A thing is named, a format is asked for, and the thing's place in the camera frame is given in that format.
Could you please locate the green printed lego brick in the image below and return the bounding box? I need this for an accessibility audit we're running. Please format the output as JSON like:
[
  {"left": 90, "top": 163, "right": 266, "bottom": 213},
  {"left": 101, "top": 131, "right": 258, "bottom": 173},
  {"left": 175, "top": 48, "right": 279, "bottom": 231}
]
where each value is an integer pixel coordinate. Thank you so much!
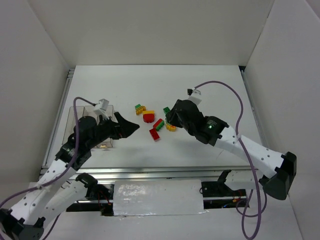
[{"left": 163, "top": 107, "right": 171, "bottom": 116}]

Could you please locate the red green lego brick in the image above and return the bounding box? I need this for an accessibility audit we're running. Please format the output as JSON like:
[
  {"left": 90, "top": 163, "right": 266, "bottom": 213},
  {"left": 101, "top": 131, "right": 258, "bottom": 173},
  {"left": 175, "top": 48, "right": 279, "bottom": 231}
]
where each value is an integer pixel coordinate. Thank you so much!
[{"left": 153, "top": 118, "right": 165, "bottom": 132}]

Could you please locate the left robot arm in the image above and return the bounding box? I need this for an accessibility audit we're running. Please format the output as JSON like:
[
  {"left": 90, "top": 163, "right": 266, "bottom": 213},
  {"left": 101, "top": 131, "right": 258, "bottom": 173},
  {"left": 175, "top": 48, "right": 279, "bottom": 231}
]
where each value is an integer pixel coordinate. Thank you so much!
[{"left": 0, "top": 112, "right": 140, "bottom": 240}]

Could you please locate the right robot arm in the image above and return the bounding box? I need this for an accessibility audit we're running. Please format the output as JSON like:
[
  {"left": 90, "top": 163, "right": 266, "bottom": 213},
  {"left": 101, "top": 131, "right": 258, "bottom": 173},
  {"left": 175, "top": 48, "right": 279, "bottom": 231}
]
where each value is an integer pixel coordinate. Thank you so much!
[{"left": 165, "top": 99, "right": 297, "bottom": 201}]

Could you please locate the yellow butterfly lego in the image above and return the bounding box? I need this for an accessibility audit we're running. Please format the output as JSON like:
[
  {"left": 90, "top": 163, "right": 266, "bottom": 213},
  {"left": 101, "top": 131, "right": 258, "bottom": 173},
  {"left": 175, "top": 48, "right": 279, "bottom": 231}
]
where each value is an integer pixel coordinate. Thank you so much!
[{"left": 165, "top": 123, "right": 177, "bottom": 132}]

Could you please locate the clear container right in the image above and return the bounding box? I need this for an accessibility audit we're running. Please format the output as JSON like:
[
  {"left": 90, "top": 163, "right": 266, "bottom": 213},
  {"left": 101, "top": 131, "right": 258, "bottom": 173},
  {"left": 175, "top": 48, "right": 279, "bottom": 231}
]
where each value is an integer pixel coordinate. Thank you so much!
[{"left": 96, "top": 105, "right": 115, "bottom": 149}]

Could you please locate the clear container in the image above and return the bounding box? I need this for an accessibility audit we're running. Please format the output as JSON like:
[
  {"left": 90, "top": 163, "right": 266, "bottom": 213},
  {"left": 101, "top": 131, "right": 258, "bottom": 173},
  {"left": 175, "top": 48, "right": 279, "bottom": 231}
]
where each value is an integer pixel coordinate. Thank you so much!
[
  {"left": 79, "top": 105, "right": 99, "bottom": 148},
  {"left": 62, "top": 106, "right": 85, "bottom": 145},
  {"left": 96, "top": 105, "right": 115, "bottom": 149}
]

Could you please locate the clear container left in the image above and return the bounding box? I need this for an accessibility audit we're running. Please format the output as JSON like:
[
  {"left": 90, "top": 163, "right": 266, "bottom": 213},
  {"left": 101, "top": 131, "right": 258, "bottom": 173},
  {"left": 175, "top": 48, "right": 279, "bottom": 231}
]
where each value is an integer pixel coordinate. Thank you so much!
[{"left": 62, "top": 106, "right": 85, "bottom": 145}]

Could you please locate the green yellow striped lego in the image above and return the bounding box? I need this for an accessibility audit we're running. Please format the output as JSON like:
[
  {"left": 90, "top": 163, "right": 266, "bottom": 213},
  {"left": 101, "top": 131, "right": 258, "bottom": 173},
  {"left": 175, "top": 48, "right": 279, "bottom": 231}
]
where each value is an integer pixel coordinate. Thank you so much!
[{"left": 135, "top": 104, "right": 146, "bottom": 116}]

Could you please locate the clear container middle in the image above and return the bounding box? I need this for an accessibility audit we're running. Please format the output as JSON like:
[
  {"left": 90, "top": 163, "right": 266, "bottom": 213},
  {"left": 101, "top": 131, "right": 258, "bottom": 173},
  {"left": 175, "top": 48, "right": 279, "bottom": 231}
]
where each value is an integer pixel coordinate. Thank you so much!
[{"left": 79, "top": 105, "right": 99, "bottom": 148}]

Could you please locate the yellow red lego stack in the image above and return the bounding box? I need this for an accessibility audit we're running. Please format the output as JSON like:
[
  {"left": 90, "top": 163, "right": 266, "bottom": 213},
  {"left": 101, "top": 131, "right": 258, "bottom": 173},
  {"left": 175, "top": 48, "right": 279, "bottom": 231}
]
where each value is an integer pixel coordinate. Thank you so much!
[{"left": 142, "top": 110, "right": 155, "bottom": 123}]

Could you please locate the white taped panel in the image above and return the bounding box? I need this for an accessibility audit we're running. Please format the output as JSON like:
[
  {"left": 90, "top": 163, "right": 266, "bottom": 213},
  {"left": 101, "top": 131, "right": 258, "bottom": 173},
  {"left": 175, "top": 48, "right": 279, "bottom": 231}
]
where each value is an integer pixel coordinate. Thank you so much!
[{"left": 113, "top": 179, "right": 205, "bottom": 217}]

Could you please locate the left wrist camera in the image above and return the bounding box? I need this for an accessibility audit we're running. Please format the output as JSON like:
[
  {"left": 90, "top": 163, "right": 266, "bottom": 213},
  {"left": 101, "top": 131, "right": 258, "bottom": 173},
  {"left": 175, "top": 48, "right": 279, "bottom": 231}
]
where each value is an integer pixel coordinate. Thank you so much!
[{"left": 93, "top": 98, "right": 109, "bottom": 118}]

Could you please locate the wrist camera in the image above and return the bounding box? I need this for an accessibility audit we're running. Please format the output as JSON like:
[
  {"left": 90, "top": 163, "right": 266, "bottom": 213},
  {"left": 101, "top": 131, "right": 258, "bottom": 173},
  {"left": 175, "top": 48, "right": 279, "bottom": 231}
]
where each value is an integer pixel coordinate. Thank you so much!
[
  {"left": 93, "top": 98, "right": 109, "bottom": 118},
  {"left": 187, "top": 88, "right": 202, "bottom": 106}
]

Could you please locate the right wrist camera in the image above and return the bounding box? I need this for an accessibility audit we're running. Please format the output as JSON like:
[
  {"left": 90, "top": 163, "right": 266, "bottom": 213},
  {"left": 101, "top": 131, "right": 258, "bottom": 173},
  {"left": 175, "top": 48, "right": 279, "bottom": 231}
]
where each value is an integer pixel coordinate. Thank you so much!
[{"left": 187, "top": 88, "right": 202, "bottom": 106}]

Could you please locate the aluminium frame rail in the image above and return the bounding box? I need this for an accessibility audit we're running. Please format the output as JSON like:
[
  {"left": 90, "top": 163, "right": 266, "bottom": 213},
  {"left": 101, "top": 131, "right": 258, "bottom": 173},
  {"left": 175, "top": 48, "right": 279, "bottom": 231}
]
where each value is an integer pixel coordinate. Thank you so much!
[{"left": 42, "top": 65, "right": 261, "bottom": 181}]

